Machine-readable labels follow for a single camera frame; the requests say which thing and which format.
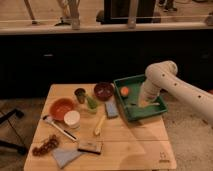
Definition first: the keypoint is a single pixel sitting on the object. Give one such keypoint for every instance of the dark metal cup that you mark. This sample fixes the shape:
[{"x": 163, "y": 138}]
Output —
[{"x": 80, "y": 95}]

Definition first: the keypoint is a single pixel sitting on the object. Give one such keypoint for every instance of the orange plastic bowl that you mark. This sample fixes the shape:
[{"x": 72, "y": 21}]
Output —
[{"x": 60, "y": 107}]

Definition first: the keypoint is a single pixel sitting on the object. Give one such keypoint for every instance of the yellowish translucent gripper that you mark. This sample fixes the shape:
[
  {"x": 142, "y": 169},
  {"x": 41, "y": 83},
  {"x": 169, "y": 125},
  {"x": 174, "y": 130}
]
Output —
[{"x": 143, "y": 103}]

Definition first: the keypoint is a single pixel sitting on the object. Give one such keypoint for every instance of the brown scrub brush block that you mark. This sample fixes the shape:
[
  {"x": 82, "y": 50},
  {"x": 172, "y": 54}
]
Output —
[{"x": 89, "y": 146}]

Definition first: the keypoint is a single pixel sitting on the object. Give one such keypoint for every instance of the yellow banana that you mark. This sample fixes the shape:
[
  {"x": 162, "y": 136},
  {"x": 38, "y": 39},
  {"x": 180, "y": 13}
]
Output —
[{"x": 98, "y": 127}]

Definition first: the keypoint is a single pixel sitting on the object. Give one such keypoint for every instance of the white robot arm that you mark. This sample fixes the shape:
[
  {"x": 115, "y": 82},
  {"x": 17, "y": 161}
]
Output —
[{"x": 162, "y": 75}]

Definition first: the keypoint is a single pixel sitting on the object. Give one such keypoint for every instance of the orange fruit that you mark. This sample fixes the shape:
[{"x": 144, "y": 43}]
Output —
[{"x": 124, "y": 91}]

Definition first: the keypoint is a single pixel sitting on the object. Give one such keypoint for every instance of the silver metal fork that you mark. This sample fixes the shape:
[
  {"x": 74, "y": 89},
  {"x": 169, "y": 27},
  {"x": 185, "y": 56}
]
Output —
[{"x": 152, "y": 104}]

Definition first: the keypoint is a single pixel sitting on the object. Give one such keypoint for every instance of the blue cloth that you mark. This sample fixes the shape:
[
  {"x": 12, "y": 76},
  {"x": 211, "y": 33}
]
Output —
[{"x": 63, "y": 157}]

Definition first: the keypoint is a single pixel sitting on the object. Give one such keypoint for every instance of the white round container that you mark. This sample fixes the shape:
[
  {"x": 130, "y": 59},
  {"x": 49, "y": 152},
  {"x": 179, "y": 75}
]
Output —
[{"x": 72, "y": 119}]

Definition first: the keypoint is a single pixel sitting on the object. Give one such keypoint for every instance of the light wooden table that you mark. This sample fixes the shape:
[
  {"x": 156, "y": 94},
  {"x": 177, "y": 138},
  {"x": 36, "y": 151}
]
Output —
[{"x": 137, "y": 146}]

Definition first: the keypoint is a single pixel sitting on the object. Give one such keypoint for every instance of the red grape bunch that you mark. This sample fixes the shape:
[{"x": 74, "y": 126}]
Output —
[{"x": 46, "y": 147}]

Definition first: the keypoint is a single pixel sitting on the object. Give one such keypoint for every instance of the blue sponge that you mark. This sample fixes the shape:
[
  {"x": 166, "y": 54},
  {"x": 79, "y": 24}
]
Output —
[{"x": 111, "y": 109}]

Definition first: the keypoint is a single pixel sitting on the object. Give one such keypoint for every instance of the green plastic tray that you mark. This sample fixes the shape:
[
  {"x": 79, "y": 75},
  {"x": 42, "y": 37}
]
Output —
[{"x": 129, "y": 104}]

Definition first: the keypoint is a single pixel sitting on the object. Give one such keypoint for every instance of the green plastic bottle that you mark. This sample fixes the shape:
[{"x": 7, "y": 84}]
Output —
[{"x": 92, "y": 104}]

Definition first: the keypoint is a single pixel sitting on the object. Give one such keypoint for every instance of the black and white knife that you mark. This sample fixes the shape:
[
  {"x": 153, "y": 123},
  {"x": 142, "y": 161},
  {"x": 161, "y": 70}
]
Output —
[{"x": 48, "y": 119}]

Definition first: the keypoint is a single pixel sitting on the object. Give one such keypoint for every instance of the dark red bowl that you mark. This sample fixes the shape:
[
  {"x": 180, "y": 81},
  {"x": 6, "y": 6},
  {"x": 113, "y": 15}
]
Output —
[{"x": 103, "y": 91}]

